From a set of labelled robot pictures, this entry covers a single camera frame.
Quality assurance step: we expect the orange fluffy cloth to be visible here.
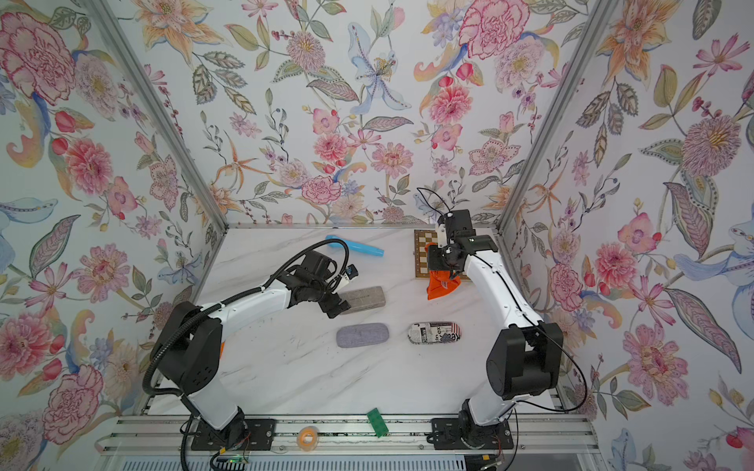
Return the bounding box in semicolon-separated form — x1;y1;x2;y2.
426;271;463;300

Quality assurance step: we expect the grey beige eyeglass case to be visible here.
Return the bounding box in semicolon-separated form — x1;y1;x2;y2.
341;287;387;314

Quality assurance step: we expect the purple eyeglass case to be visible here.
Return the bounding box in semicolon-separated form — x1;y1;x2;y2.
336;323;390;349

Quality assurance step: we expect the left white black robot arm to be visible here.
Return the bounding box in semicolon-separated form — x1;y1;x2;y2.
143;249;359;451

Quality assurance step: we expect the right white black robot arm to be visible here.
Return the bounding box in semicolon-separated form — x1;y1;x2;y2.
426;235;564;449

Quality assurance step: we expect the blue cylindrical case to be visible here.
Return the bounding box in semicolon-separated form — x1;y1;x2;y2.
325;235;385;257

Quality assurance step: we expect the wooden chessboard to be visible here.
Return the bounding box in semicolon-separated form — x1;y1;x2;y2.
414;229;469;280

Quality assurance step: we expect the green plastic block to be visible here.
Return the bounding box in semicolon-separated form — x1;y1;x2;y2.
366;408;390;438

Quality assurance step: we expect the orange tape roll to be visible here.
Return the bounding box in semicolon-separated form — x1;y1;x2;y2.
296;426;319;453

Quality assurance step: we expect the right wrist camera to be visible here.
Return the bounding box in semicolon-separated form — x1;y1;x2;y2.
436;209;476;247

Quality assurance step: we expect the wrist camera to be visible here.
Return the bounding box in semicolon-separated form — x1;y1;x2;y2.
338;264;359;290
436;209;476;247

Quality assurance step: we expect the black corrugated cable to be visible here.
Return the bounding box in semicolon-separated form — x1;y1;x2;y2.
142;237;351;396

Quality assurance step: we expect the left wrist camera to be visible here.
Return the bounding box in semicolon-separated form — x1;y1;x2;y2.
338;264;359;290

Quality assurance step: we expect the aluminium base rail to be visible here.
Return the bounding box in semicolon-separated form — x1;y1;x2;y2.
95;413;599;457

